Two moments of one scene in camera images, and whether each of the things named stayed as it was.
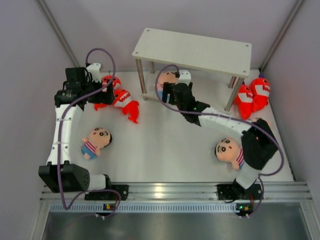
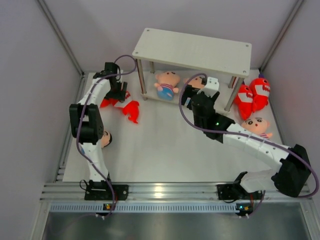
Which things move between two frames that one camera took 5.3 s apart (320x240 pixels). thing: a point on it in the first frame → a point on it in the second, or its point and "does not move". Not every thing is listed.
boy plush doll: (166, 76) does not move
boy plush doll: (228, 149) → (197, 82)
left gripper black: (107, 97) → (120, 95)
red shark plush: (244, 102) does not move
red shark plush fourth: (260, 88) does not move
